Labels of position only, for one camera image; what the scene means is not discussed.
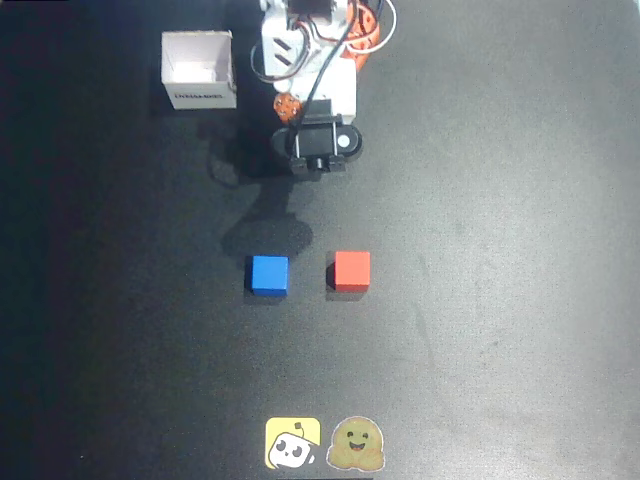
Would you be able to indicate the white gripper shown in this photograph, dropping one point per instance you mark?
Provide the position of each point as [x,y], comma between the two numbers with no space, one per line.
[334,99]

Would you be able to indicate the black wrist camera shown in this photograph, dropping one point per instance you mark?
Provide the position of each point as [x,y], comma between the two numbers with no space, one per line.
[315,142]

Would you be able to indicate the white and orange robot arm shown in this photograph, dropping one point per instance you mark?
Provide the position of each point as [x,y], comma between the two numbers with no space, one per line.
[278,30]

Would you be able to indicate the smiling hugging face sticker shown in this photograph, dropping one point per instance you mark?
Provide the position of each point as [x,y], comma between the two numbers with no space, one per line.
[356,444]

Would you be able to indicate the yellow robot sticker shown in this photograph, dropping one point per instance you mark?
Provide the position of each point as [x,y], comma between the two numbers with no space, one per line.
[292,442]

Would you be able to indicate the orange robot base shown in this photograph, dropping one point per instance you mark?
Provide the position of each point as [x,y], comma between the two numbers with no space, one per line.
[364,42]

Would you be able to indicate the blue cube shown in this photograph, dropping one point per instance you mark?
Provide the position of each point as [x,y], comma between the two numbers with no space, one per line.
[270,274]

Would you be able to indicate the red cube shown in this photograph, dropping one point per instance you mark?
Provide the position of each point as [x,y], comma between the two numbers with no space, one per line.
[352,270]

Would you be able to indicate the white cardboard box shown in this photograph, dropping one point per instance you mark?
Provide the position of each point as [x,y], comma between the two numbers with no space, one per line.
[202,92]

